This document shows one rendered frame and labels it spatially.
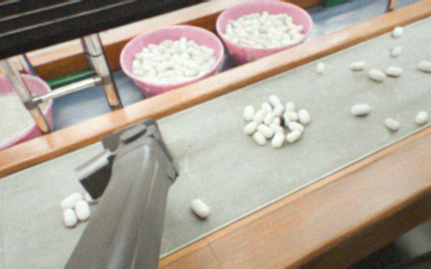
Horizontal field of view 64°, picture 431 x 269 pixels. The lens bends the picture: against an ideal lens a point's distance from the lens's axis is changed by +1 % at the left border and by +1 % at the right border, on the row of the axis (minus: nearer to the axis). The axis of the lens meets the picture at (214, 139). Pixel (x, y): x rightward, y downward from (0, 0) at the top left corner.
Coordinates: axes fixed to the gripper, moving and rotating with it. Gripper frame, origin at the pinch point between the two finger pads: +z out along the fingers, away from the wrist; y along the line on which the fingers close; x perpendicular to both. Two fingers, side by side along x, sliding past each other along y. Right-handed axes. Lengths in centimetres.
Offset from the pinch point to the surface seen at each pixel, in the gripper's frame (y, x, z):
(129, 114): -2.3, -4.9, 5.1
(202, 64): -26.2, -10.2, 17.2
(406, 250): -80, 78, 24
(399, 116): -53, 15, -15
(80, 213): 12.7, 7.5, -9.4
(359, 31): -67, -4, 4
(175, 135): -9.1, 2.5, 0.0
